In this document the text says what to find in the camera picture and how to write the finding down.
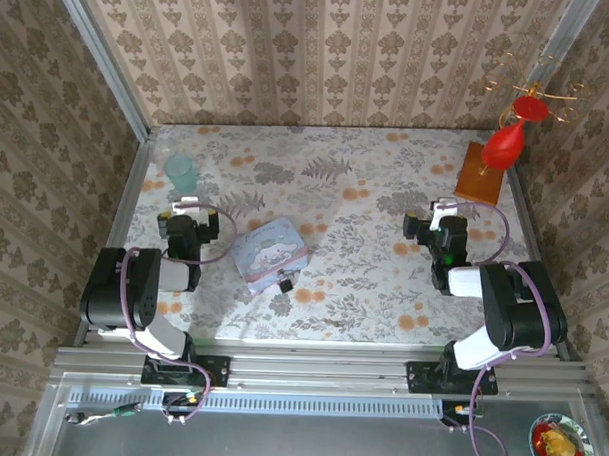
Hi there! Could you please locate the teal translucent plastic cup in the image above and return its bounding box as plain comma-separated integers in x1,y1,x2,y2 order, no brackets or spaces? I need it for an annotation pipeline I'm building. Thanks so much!
164,153,200,194

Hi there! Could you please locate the floral patterned plate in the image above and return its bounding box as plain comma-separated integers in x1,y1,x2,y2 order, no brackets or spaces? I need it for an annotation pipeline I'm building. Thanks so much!
528,412,598,456

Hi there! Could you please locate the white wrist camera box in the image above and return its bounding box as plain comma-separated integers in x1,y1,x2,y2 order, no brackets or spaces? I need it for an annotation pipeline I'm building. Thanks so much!
429,196,461,232
171,195,213,219

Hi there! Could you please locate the red ornament on wooden stand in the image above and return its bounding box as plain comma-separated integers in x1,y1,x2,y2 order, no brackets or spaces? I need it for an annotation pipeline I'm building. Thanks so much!
478,49,592,180

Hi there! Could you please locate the yellow toy food piece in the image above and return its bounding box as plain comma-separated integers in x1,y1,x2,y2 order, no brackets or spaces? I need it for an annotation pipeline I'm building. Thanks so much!
540,429,577,456

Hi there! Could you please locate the aluminium extrusion frame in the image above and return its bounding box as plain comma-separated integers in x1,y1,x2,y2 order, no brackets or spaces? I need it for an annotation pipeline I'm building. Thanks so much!
23,0,609,456

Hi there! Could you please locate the green cable with connector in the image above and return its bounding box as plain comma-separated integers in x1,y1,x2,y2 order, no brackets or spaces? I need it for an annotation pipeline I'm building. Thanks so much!
65,399,144,428

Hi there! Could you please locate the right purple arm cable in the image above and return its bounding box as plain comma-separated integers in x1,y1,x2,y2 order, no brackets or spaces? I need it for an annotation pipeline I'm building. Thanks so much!
436,200,557,456

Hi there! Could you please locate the brown wooden rack base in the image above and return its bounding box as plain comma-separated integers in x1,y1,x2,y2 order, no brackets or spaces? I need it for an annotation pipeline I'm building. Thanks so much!
453,140,507,209

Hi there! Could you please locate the red plastic wine glass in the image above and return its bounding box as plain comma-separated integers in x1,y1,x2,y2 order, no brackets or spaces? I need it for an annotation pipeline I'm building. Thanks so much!
480,93,550,173

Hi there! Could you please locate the cartoon print tin box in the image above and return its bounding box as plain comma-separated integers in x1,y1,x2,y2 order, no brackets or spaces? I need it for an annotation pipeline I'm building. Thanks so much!
229,214,312,297

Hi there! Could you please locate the grey slotted cable duct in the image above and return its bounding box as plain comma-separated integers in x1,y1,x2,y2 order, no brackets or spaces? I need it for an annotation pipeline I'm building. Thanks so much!
66,384,444,422

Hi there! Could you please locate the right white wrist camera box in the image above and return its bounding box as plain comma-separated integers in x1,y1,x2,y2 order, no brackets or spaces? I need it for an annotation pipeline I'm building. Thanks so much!
429,196,461,232

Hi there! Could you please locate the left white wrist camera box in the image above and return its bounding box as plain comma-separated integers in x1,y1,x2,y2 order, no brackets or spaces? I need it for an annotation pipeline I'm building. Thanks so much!
171,195,213,219

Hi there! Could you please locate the floral tablecloth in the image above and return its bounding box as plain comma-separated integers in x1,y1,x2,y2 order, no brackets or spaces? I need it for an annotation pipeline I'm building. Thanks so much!
114,121,564,354

